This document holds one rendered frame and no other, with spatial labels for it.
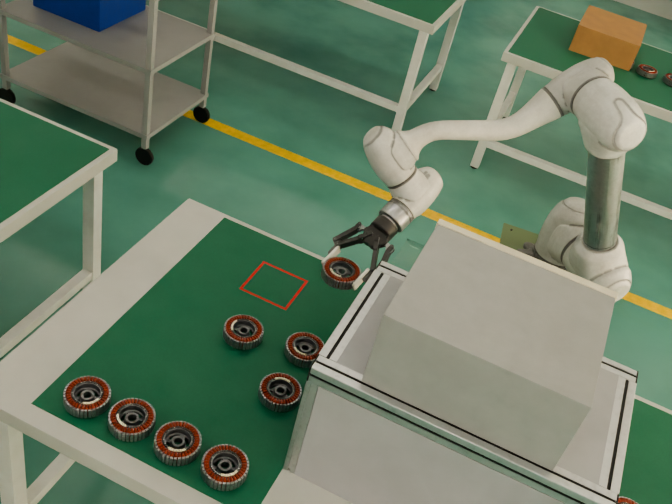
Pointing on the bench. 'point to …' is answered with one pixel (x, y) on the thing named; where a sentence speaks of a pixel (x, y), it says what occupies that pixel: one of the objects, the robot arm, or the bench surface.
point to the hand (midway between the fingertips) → (342, 271)
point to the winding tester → (494, 343)
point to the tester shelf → (581, 475)
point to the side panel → (300, 426)
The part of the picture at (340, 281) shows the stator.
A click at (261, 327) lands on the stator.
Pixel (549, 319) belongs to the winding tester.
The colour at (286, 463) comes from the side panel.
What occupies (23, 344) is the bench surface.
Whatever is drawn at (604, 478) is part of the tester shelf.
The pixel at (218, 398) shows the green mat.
